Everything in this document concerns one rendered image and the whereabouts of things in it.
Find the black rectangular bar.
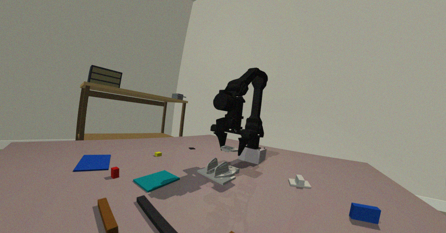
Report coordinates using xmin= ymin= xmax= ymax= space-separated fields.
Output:
xmin=137 ymin=195 xmax=178 ymax=233

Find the cream housing plate with holes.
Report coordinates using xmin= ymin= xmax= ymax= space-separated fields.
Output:
xmin=221 ymin=145 xmax=238 ymax=153

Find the teal flat rectangular plate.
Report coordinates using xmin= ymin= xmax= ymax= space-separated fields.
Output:
xmin=133 ymin=170 xmax=180 ymax=192

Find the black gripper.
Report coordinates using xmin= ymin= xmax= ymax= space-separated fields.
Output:
xmin=210 ymin=112 xmax=258 ymax=156

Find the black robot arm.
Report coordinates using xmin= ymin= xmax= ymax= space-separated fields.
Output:
xmin=213 ymin=68 xmax=268 ymax=149

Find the red block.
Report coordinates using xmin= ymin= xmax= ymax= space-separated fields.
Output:
xmin=111 ymin=167 xmax=119 ymax=179

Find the blue flat plate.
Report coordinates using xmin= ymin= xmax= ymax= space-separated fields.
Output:
xmin=73 ymin=155 xmax=111 ymax=172

